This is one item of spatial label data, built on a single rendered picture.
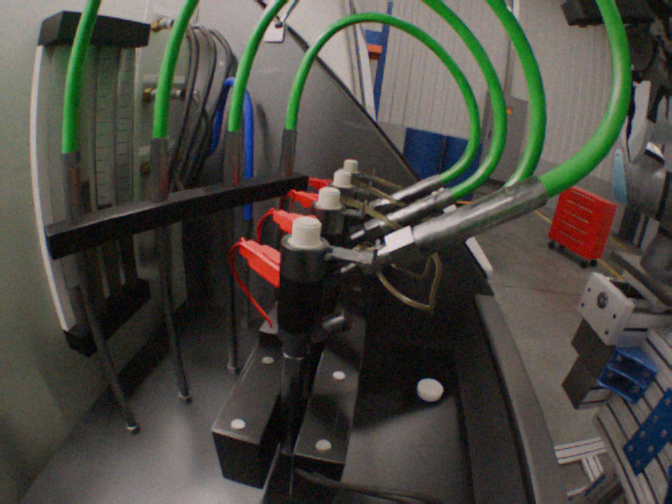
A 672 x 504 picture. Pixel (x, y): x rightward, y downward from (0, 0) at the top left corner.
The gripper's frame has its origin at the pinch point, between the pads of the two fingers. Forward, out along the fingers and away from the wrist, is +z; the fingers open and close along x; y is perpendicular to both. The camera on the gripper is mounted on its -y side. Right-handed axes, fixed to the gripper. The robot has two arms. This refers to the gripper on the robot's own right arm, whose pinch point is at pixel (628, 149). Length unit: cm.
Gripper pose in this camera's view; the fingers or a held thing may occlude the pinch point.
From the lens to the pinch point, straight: 40.0
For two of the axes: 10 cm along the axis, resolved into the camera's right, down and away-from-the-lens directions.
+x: 1.5, -3.8, 9.1
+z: -1.2, 9.1, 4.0
